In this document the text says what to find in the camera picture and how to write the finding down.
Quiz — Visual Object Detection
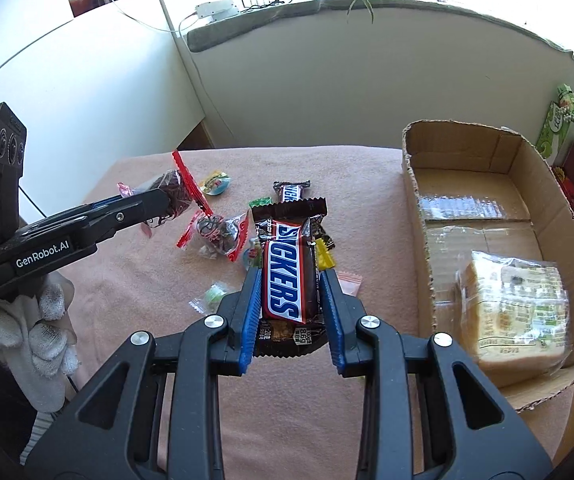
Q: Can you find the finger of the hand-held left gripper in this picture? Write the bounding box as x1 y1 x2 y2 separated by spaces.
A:
17 192 140 235
87 187 174 247

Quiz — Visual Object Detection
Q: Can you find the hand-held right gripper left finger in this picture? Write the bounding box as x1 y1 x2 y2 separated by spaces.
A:
20 267 264 480

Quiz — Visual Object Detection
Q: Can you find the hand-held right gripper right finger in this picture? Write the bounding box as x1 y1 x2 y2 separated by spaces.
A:
319 270 555 480

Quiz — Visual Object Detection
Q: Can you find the red-wrapped dark candy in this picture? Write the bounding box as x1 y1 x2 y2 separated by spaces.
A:
117 150 215 238
175 210 250 263

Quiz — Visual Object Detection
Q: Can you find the large brown chocolate bar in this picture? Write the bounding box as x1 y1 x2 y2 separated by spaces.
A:
251 197 329 358

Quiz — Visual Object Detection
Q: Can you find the cardboard box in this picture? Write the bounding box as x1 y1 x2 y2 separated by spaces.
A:
401 119 574 413

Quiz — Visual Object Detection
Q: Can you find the person's left hand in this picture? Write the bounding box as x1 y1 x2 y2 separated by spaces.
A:
0 272 80 411

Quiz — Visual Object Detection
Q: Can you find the clear-wrapped green candy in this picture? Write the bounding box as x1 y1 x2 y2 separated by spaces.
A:
189 282 230 316

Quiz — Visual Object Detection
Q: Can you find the pink snack packet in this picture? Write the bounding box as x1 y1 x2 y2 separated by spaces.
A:
336 270 364 297

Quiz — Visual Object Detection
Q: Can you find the colourful jelly cup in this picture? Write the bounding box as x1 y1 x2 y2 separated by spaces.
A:
241 237 264 273

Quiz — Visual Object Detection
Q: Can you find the yellow wrapped candy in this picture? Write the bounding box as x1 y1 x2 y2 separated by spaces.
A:
314 237 336 270

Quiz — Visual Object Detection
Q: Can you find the yellow blue jelly cup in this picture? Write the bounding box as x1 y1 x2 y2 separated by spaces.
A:
201 171 233 197

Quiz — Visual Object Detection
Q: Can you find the small brown chocolate bar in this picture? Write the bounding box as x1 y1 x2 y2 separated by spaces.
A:
273 180 312 205

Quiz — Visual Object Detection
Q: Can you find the bagged sliced bread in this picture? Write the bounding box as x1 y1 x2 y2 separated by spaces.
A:
454 250 570 376

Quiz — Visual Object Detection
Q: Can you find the white plastic device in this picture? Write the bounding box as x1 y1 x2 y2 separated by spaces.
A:
194 0 242 23

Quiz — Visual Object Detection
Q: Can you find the grey sill cushion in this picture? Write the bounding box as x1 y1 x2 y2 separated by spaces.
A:
186 0 574 86

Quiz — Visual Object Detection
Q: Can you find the green tissue box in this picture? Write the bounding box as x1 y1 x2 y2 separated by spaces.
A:
536 84 574 166

